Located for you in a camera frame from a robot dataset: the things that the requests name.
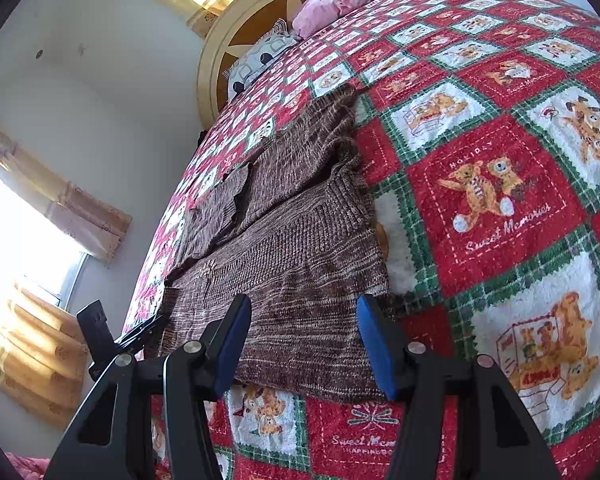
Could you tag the red checkered printed blanket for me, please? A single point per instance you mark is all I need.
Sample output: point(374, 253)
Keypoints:
point(480, 135)

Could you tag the window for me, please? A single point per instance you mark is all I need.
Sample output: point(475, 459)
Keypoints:
point(20, 240)

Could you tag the cream wooden headboard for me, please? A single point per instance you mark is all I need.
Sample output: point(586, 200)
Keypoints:
point(215, 60)

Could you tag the grey patterned pillow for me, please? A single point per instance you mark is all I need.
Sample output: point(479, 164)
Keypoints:
point(260, 55)

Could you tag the brown knit sweater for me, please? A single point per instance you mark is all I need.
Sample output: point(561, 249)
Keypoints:
point(290, 260)

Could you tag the pink cloth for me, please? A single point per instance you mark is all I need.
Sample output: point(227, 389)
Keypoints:
point(25, 467)

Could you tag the pink pillow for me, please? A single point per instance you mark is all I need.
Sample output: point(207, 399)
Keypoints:
point(330, 5)

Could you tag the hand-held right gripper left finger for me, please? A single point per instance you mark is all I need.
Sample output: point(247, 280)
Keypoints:
point(232, 345)

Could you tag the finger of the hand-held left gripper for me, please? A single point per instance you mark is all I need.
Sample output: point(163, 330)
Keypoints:
point(96, 330)
point(142, 332)

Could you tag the dark object beside bed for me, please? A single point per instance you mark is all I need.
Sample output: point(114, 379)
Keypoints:
point(200, 137)

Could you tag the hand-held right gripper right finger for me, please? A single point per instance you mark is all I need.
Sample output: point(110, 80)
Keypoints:
point(380, 350)

